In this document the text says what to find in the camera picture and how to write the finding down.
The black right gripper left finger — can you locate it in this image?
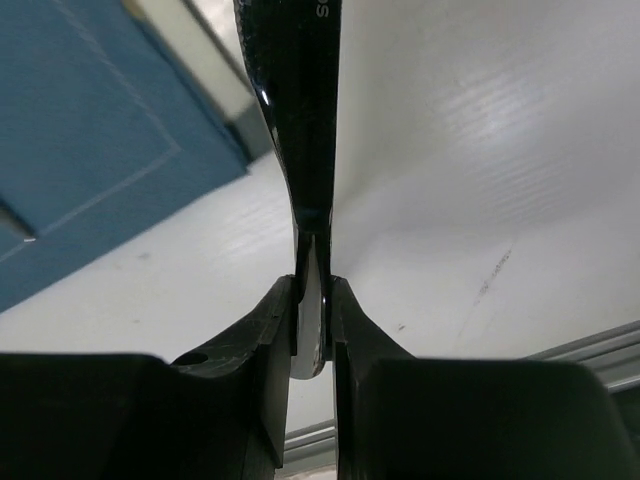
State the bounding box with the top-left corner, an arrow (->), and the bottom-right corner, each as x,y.
1,276 -> 295,479

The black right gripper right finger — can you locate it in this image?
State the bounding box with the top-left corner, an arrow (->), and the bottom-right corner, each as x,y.
330,277 -> 638,479

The blue beige checked placemat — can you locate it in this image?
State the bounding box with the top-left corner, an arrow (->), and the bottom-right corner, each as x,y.
1,1 -> 271,309

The silver table knife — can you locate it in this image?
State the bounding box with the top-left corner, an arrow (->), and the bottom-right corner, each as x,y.
234,1 -> 342,380

